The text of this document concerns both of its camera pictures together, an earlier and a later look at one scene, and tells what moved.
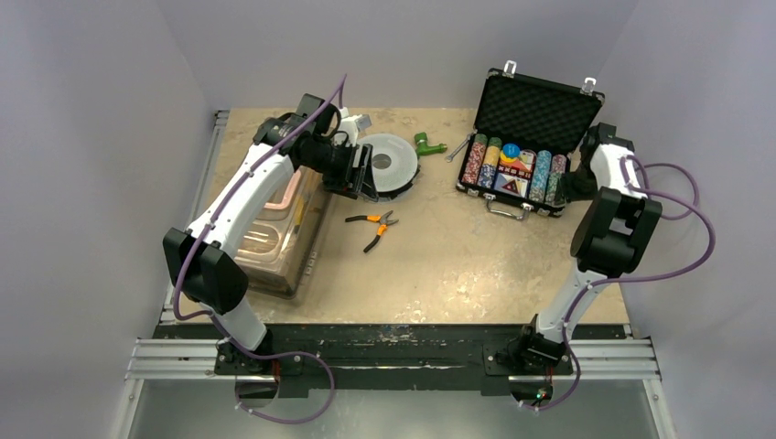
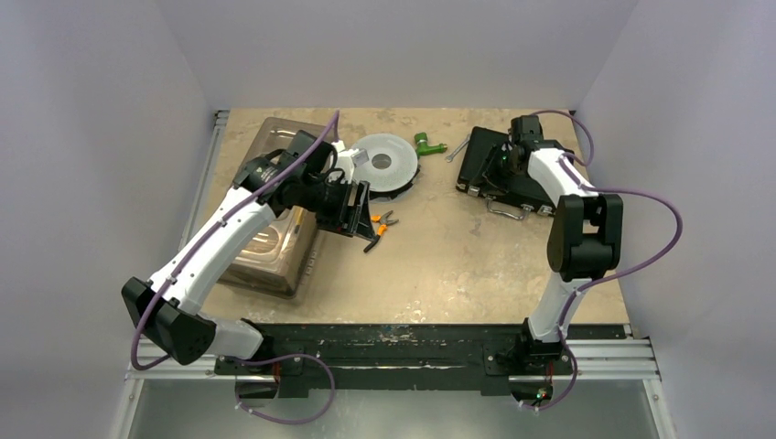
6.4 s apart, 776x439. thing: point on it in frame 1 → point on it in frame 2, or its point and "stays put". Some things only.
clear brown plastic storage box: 280,255 stays put
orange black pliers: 383,220 stays put
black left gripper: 353,181 → 337,221
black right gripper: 569,186 → 506,171
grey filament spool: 395,163 stays put
